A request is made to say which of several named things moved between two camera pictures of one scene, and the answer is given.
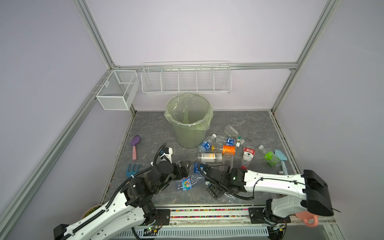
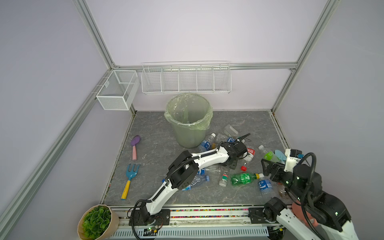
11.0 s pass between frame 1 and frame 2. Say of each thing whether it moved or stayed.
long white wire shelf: stayed
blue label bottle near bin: stayed
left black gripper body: moved
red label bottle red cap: stayed
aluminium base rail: stayed
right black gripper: moved
